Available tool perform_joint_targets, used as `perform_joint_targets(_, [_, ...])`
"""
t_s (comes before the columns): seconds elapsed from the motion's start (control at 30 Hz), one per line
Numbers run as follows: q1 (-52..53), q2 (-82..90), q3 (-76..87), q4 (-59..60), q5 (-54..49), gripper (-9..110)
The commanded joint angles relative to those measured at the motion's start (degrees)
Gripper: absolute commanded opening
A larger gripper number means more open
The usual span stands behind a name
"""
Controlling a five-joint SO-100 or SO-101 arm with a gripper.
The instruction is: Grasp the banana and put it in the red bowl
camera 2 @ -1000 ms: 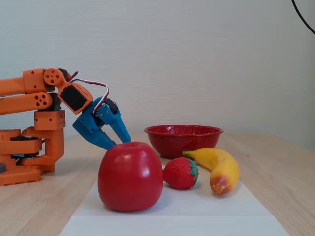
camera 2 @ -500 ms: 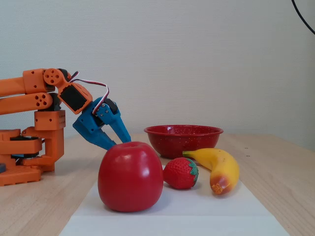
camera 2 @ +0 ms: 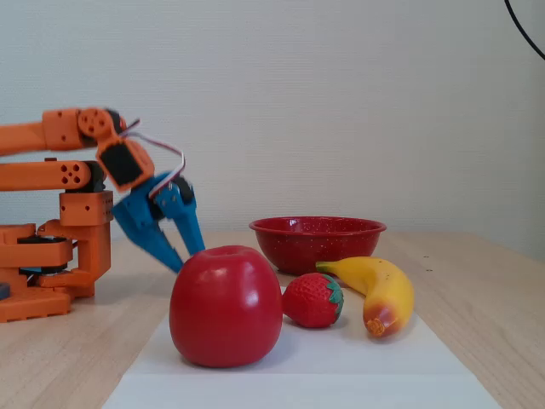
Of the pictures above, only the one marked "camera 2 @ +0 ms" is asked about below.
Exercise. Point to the dark blue clamp piece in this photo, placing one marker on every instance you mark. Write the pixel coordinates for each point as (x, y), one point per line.
(4, 291)

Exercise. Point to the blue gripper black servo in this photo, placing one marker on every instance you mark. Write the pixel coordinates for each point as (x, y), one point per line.
(137, 211)

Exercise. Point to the orange robot base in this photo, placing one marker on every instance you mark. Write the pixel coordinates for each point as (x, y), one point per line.
(91, 255)

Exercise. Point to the white paper sheet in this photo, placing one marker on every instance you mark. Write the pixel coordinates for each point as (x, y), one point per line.
(383, 353)
(298, 392)

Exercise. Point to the red toy apple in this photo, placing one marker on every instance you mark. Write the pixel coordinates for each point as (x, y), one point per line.
(225, 307)

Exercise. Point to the red speckled enamel bowl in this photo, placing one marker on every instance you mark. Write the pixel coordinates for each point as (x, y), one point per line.
(298, 247)

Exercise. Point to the red toy strawberry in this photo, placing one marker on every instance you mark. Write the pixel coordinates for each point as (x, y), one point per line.
(308, 302)

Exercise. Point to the yellow toy banana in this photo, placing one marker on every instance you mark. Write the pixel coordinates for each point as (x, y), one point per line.
(383, 285)

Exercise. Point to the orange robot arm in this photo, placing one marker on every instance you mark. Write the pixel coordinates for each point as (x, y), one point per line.
(25, 138)

